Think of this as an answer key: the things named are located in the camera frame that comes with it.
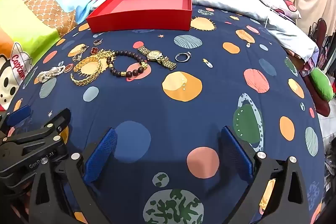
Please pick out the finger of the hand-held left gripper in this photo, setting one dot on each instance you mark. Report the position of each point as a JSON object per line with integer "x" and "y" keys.
{"x": 18, "y": 113}
{"x": 56, "y": 121}

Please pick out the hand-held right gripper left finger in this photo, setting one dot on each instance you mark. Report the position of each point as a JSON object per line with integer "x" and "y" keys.
{"x": 101, "y": 155}

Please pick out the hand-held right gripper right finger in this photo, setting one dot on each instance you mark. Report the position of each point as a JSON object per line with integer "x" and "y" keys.
{"x": 236, "y": 155}

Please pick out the gold hoop earring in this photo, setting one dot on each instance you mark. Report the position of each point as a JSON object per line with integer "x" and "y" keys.
{"x": 78, "y": 56}

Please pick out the dark red clover charm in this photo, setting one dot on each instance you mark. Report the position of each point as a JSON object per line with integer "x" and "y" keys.
{"x": 94, "y": 50}

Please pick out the gold wrist watch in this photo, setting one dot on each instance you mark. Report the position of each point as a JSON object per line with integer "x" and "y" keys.
{"x": 155, "y": 55}

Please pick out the red cardboard box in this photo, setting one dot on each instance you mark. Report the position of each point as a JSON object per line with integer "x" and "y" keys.
{"x": 136, "y": 22}

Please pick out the navy planet print bed sheet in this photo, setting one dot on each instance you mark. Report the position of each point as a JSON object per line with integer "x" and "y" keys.
{"x": 157, "y": 113}

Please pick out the cartoon monkey blanket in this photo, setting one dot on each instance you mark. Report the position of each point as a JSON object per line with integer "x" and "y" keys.
{"x": 39, "y": 16}

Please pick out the green cushion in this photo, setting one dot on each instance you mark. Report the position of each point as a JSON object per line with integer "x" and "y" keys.
{"x": 323, "y": 82}

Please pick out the dark metal frame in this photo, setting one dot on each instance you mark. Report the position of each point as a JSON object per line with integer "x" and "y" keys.
{"x": 320, "y": 28}

